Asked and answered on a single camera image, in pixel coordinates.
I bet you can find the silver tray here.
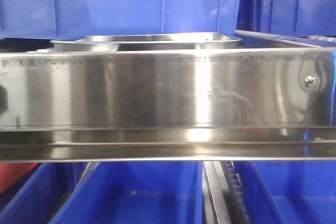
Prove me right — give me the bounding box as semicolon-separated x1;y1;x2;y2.
51;39;242;52
76;32;241;42

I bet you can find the blue bin lower centre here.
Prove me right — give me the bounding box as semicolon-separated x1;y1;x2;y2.
50;161;203;223

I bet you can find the blue bin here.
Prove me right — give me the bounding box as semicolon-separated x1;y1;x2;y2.
1;0;239;39
236;0;335;37
50;161;203;223
234;161;335;223
1;162;87;223

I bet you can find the roller conveyor track right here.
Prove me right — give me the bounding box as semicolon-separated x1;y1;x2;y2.
202;161;251;223

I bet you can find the blue bin lower right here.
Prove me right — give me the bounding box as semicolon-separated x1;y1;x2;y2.
234;161;335;223

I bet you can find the blue bin upper centre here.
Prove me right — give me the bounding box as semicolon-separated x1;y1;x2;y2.
1;0;239;39

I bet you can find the blue bin upper right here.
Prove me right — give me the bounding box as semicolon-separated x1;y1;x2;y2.
236;0;335;37

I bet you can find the blue bin lower left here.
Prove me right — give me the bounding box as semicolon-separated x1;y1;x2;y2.
1;162;87;223

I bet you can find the red object lower left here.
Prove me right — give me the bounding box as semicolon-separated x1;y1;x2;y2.
0;163;37;194

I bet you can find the stainless steel shelf front rail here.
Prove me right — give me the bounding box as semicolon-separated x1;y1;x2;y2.
1;48;335;162

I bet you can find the steel shelf side rail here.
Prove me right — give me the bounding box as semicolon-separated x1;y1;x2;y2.
235;30;335;48

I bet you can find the silver screw on rail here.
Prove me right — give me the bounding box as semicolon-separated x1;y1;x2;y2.
304;76;316;88

